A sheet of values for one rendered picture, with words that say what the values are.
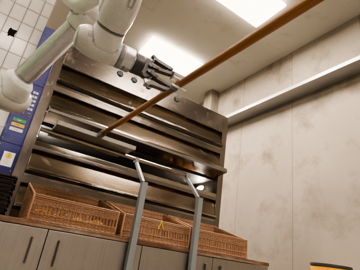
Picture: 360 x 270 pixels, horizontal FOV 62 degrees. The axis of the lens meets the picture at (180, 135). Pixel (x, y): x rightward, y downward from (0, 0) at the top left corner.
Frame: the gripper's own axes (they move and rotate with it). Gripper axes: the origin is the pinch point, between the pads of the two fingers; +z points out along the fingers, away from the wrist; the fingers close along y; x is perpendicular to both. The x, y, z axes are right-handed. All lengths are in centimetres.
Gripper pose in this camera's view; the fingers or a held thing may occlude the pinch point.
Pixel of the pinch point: (178, 84)
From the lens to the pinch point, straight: 119.8
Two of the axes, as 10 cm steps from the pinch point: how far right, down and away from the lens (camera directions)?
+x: 5.4, -2.0, -8.2
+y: -1.8, 9.2, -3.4
